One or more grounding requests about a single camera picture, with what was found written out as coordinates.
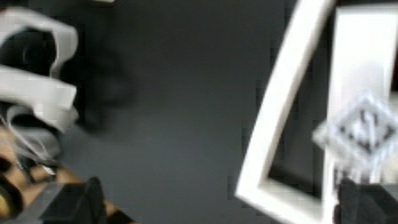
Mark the white chair backrest frame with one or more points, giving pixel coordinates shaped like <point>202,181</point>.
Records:
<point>364,49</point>

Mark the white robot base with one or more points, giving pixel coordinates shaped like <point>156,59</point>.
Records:
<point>39,93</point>

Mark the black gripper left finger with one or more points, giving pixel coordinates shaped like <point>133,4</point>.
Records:
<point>67,205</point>

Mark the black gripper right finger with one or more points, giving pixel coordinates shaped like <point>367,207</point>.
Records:
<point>366,203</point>

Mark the white fence front wall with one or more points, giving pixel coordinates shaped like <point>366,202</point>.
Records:
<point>287,205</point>

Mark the white tagged chair leg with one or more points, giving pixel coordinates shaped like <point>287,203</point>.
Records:
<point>357,135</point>

